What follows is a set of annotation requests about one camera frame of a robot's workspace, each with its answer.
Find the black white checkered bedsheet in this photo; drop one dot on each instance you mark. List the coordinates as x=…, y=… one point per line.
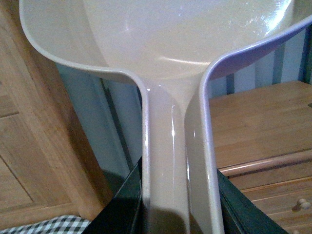
x=65, y=224

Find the beige plastic dustpan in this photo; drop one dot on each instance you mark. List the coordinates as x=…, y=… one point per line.
x=170, y=49

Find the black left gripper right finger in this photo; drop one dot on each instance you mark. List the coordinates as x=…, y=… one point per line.
x=240, y=215

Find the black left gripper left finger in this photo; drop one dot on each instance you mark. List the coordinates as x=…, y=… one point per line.
x=123, y=214

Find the wooden nightstand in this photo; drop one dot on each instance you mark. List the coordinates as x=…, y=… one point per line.
x=263, y=145

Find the wooden drawer knob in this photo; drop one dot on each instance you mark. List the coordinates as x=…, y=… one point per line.
x=302, y=204

